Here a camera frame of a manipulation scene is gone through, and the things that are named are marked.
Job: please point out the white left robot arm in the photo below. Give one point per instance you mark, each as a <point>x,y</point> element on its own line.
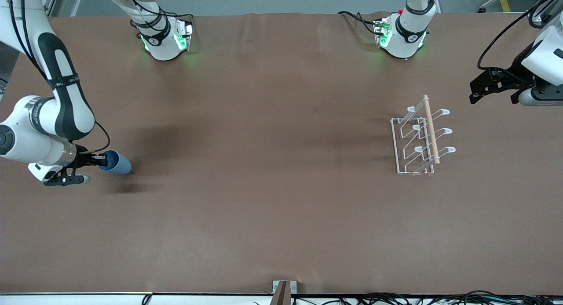
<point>407,32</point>

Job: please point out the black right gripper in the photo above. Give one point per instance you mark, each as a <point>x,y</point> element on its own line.
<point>82,159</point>

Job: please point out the aluminium frame post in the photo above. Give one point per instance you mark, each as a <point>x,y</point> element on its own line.
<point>539,15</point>
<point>61,1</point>

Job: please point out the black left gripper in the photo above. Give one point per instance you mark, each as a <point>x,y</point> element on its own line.
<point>520,69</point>

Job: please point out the blue cup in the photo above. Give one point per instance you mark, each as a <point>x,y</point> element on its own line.
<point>118,163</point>

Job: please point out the brown table cover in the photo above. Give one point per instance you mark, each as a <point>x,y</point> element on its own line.
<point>264,186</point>

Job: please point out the metal table edge bracket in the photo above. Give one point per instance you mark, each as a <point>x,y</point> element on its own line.
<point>284,292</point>

